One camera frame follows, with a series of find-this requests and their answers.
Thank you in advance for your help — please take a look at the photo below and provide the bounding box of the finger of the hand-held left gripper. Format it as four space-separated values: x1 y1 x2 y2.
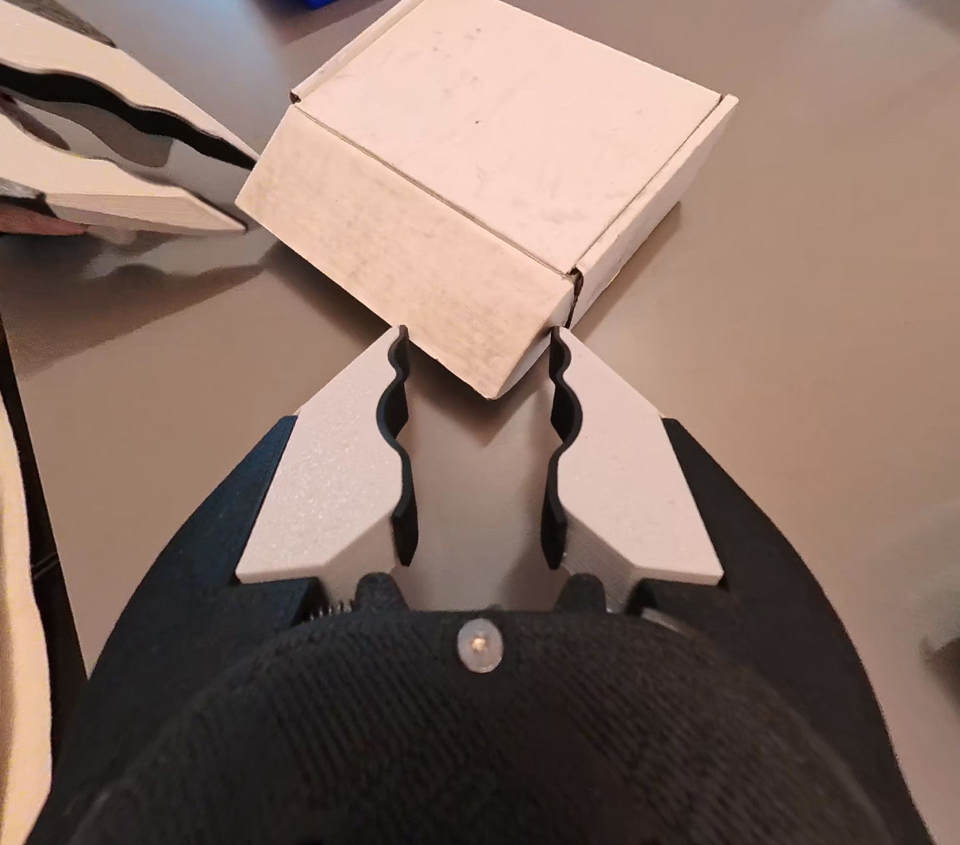
0 108 249 235
0 0 261 173

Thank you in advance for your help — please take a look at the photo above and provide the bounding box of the grey desk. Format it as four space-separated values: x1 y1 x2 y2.
0 0 960 771

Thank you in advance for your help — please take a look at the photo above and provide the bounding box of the white cardboard mailer box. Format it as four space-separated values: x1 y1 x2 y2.
234 0 740 401

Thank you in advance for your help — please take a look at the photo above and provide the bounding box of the person's left hand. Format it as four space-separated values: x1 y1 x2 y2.
0 213 89 239

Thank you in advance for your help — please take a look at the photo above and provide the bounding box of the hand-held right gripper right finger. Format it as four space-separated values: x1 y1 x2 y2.
541 327 726 608

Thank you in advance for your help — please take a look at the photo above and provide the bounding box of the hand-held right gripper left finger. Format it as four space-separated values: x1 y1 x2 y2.
234 326 416 600

